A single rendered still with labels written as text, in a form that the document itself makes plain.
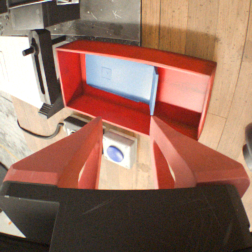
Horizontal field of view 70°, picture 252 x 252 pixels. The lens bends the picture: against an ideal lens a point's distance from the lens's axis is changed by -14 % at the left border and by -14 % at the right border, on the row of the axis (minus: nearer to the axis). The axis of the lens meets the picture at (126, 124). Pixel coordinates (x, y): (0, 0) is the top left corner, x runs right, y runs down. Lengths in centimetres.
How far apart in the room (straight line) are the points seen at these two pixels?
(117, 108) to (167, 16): 18
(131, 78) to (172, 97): 7
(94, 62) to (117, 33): 7
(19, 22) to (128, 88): 23
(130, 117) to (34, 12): 24
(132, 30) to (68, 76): 15
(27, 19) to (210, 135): 36
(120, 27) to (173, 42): 9
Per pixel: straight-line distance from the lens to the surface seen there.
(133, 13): 33
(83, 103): 40
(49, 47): 39
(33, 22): 35
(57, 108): 43
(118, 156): 42
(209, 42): 29
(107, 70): 37
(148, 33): 32
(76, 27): 40
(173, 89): 32
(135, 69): 33
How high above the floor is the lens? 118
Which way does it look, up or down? 43 degrees down
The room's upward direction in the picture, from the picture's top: 135 degrees counter-clockwise
